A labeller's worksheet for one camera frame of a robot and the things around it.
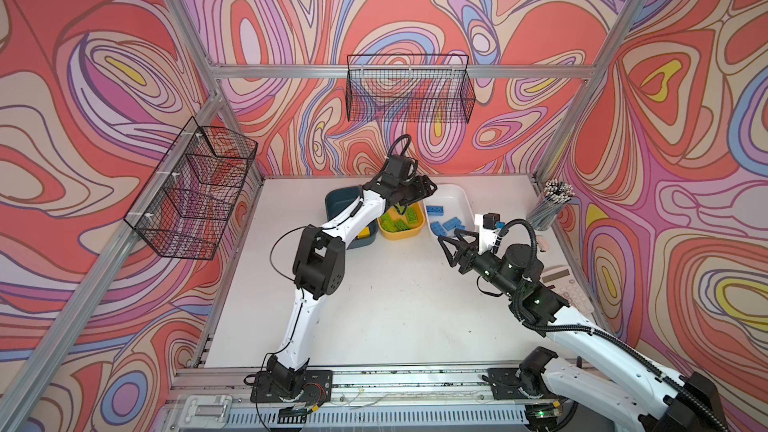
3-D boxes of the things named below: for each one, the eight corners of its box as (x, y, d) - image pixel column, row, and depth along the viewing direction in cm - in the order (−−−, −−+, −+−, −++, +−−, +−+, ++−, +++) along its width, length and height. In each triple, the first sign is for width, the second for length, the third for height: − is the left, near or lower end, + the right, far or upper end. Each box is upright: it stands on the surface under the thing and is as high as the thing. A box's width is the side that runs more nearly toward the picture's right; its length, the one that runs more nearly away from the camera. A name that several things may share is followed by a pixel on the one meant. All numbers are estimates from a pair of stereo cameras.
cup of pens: (540, 234, 103) (561, 204, 90) (521, 219, 107) (538, 188, 94) (556, 221, 106) (578, 191, 94) (536, 207, 111) (555, 176, 98)
